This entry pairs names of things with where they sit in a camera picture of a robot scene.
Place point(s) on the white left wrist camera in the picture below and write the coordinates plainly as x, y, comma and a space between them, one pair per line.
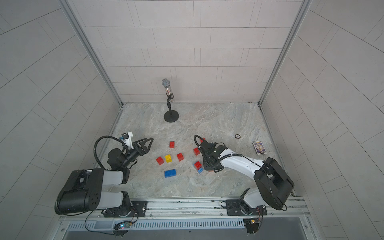
127, 139

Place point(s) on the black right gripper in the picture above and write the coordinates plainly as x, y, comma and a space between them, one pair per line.
206, 168

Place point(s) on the dark blue lego brick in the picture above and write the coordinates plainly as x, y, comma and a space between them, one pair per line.
170, 173

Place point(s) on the yellow lego brick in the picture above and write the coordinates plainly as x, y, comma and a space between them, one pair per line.
168, 158

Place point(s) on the left green circuit board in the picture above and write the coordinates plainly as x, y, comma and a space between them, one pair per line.
123, 226

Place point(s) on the aluminium rail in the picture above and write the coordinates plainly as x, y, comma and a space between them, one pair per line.
211, 208

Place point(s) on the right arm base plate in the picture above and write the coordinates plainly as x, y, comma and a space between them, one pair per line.
239, 208

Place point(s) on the red lego brick top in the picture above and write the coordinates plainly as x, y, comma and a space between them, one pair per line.
172, 144

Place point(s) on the printed card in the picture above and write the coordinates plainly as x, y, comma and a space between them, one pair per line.
259, 148

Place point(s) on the black microphone stand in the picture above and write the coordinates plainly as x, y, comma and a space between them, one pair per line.
171, 115

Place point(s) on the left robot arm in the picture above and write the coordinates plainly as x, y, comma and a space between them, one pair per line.
83, 191

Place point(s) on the right circuit board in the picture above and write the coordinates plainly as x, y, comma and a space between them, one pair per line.
252, 226

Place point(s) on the glittery silver microphone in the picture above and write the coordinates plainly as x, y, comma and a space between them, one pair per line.
167, 85

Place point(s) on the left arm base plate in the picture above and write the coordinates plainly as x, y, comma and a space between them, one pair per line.
135, 209

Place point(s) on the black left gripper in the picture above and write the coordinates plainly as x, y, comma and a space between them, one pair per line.
135, 148

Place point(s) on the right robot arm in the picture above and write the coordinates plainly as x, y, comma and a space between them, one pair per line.
273, 184

